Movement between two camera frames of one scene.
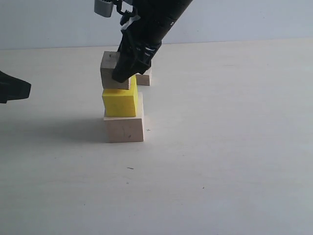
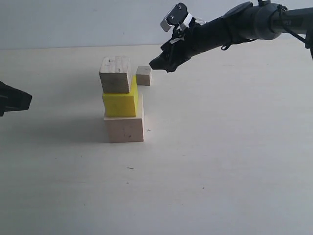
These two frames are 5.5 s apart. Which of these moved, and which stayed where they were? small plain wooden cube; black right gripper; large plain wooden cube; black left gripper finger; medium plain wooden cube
Moved: black left gripper finger; black right gripper; medium plain wooden cube
Stayed: large plain wooden cube; small plain wooden cube
